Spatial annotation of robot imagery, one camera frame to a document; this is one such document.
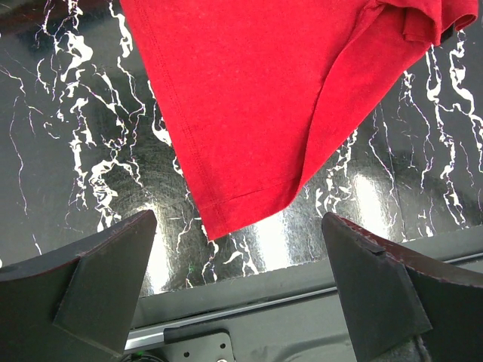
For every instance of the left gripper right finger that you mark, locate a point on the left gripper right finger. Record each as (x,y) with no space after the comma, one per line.
(400,305)

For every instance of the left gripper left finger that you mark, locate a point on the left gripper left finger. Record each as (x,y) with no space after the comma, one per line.
(77,303)

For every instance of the black marble pattern mat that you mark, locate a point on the black marble pattern mat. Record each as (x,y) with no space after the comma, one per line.
(83,145)

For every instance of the dark red t shirt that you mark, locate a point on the dark red t shirt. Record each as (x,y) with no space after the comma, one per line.
(257,95)

